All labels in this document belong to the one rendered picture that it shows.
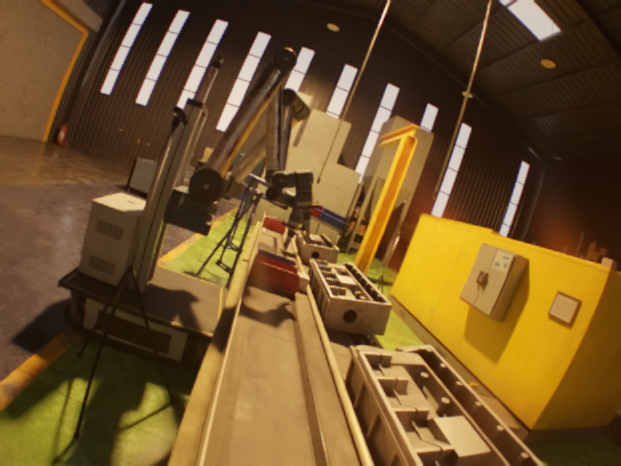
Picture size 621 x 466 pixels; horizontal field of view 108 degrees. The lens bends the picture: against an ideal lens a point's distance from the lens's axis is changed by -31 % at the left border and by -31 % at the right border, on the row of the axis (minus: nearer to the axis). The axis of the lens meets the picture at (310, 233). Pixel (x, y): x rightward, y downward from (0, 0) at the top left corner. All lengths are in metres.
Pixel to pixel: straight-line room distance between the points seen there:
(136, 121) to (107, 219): 12.59
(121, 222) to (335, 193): 8.17
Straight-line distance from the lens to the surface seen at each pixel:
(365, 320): 1.88
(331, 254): 3.34
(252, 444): 0.94
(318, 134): 11.14
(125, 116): 15.04
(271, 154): 2.15
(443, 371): 1.34
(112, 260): 2.36
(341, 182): 9.94
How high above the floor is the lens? 1.40
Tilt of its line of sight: 6 degrees down
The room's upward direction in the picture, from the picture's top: 21 degrees clockwise
